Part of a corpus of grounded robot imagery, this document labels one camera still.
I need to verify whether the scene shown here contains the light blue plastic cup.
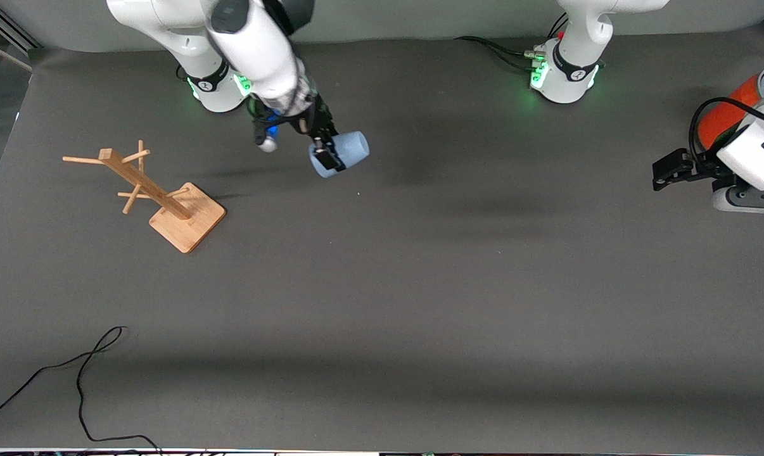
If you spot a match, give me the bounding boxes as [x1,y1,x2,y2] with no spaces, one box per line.
[309,131,370,178]

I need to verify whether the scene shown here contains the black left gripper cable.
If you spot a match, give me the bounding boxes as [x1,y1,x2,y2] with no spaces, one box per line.
[689,96,764,159]

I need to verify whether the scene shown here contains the orange cylindrical can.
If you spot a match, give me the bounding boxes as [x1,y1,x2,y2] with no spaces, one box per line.
[699,63,764,150]

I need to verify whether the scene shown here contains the wooden cup rack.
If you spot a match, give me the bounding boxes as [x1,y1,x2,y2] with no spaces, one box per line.
[63,140,226,254]

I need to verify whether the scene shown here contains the aluminium frame bar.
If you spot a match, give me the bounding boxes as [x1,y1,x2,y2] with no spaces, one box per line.
[0,0,42,72]

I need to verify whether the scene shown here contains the black left arm base cables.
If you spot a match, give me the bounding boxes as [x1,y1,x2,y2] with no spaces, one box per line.
[455,13,570,73]

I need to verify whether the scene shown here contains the thin black table cable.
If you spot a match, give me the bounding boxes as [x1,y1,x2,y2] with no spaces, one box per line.
[0,326,161,453]

